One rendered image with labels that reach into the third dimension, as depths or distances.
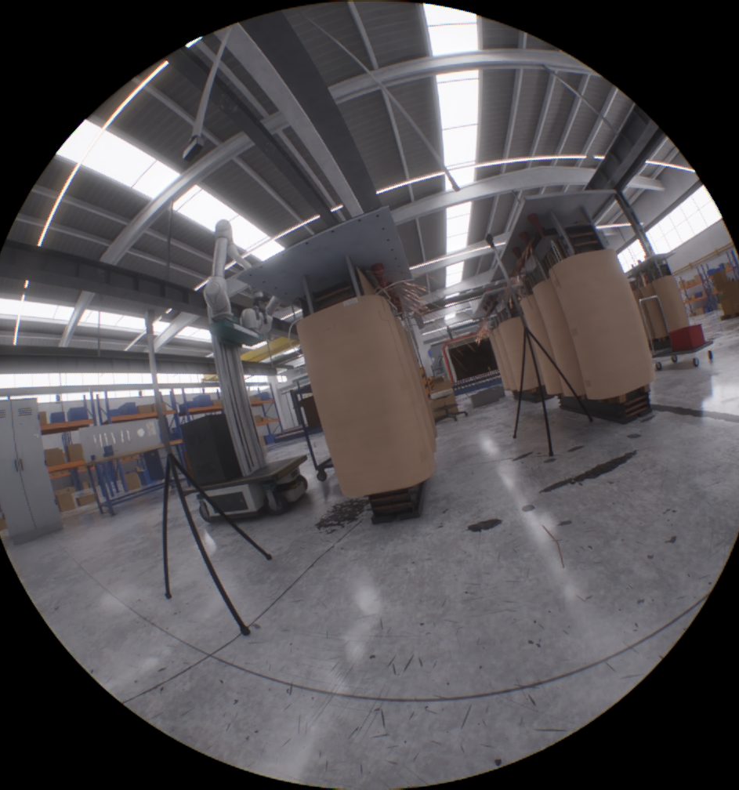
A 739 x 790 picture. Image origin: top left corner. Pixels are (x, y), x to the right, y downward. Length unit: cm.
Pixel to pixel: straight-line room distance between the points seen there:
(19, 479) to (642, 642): 540
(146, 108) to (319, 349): 1013
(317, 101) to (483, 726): 512
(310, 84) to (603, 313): 422
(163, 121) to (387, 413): 1060
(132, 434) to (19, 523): 289
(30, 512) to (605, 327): 636
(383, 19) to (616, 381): 1009
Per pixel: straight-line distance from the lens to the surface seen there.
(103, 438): 568
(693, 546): 98
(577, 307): 200
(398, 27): 1054
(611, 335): 199
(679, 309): 637
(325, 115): 481
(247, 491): 203
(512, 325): 379
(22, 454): 504
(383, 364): 119
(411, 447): 121
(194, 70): 649
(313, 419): 264
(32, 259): 759
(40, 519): 503
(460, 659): 73
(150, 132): 1111
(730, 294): 1022
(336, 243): 135
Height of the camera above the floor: 61
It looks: 2 degrees up
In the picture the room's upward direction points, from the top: 16 degrees counter-clockwise
